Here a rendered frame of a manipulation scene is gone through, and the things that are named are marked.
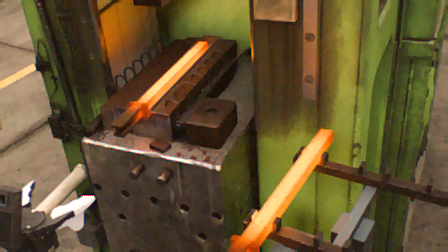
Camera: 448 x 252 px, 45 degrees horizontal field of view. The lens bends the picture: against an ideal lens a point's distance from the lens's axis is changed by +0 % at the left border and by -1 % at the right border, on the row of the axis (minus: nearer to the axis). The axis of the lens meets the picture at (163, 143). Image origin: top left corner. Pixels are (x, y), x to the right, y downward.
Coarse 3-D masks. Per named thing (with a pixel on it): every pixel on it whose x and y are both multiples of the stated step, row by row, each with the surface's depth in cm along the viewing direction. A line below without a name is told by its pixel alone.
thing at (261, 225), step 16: (320, 128) 111; (320, 144) 106; (304, 160) 103; (288, 176) 100; (304, 176) 100; (288, 192) 96; (272, 208) 93; (256, 224) 90; (240, 240) 87; (256, 240) 87
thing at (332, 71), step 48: (336, 0) 106; (384, 0) 129; (288, 48) 116; (336, 48) 112; (384, 48) 131; (288, 96) 123; (336, 96) 118; (384, 96) 153; (288, 144) 130; (336, 144) 125; (336, 192) 132
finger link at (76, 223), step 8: (80, 200) 100; (88, 200) 101; (56, 208) 99; (64, 208) 99; (72, 208) 99; (80, 208) 99; (56, 216) 97; (80, 216) 101; (64, 224) 100; (72, 224) 101; (80, 224) 102
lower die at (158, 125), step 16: (176, 48) 155; (208, 48) 149; (224, 48) 150; (160, 64) 147; (192, 64) 142; (208, 64) 143; (144, 80) 141; (176, 80) 136; (192, 80) 137; (208, 80) 141; (112, 96) 138; (128, 96) 134; (160, 96) 130; (176, 96) 131; (192, 96) 134; (112, 112) 133; (160, 112) 125; (176, 112) 127; (112, 128) 136; (144, 128) 130; (160, 128) 128
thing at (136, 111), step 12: (192, 48) 149; (204, 48) 150; (180, 60) 143; (192, 60) 144; (168, 72) 138; (180, 72) 139; (156, 84) 134; (168, 84) 135; (144, 96) 130; (156, 96) 130; (132, 108) 125; (144, 108) 125; (120, 120) 121; (132, 120) 124; (120, 132) 120
